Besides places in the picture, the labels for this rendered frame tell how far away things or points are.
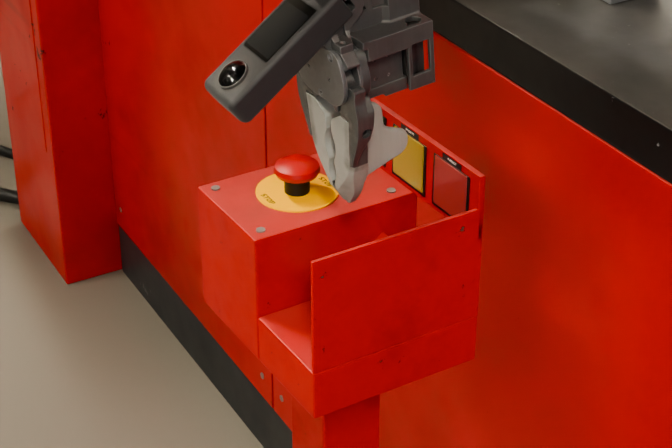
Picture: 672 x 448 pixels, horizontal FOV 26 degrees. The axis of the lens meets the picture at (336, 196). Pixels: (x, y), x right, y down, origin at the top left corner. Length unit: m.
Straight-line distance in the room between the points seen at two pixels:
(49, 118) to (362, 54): 1.41
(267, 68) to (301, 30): 0.04
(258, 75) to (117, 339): 1.44
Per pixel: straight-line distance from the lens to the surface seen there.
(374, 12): 1.08
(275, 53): 1.05
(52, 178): 2.50
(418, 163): 1.23
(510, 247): 1.42
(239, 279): 1.24
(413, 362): 1.22
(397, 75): 1.10
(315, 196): 1.25
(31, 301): 2.56
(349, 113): 1.08
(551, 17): 1.37
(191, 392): 2.31
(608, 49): 1.31
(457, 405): 1.60
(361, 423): 1.33
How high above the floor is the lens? 1.40
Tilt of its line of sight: 30 degrees down
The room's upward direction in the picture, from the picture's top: straight up
